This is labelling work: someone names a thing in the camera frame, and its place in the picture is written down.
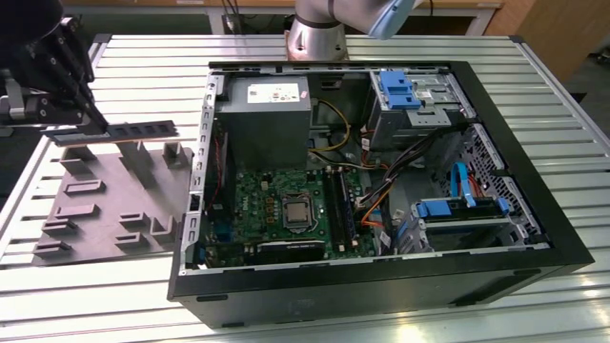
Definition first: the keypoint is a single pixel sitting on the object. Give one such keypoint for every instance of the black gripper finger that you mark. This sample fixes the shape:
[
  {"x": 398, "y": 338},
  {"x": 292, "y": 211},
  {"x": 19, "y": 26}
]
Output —
[
  {"x": 52, "y": 107},
  {"x": 71, "y": 64}
]

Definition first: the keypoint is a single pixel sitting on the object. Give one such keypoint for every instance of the grey plastic parts rack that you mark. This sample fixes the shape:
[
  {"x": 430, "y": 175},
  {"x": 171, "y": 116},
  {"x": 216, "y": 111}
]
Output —
[{"x": 119, "y": 200}]

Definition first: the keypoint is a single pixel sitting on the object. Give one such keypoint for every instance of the grey power supply unit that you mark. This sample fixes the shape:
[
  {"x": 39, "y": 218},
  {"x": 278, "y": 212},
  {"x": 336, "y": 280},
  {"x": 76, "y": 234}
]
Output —
[{"x": 262, "y": 132}]

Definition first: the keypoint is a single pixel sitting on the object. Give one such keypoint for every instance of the green motherboard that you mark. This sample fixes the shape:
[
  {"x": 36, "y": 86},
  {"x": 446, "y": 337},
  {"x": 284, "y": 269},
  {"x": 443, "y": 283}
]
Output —
[{"x": 258, "y": 186}]

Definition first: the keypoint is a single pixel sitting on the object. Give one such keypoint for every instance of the silver CPU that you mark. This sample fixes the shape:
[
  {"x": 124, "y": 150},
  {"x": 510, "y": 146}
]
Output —
[{"x": 296, "y": 212}]

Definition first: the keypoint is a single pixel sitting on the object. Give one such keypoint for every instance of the black graphics card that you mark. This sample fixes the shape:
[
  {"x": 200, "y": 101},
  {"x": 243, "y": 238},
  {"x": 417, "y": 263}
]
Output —
[{"x": 291, "y": 250}]

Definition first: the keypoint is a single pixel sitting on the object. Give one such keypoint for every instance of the blue plastic drive latch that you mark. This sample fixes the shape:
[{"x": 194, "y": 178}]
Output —
[{"x": 398, "y": 89}]

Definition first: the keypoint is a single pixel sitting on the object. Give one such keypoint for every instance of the metal drive cage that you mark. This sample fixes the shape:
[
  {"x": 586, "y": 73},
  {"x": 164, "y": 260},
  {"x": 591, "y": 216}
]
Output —
[{"x": 429, "y": 118}]

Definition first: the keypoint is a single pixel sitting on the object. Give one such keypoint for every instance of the black open PC case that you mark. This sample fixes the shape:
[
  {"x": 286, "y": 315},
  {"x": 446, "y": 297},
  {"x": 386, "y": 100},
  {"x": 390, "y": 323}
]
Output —
[{"x": 334, "y": 296}]

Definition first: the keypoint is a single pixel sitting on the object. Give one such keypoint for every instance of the hard disk in blue carrier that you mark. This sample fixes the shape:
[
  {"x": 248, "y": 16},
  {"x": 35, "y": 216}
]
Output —
[{"x": 477, "y": 209}]

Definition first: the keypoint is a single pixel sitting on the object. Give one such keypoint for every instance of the wooden cabinet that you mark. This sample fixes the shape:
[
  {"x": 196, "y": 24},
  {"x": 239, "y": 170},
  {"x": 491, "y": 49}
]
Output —
[{"x": 557, "y": 35}]

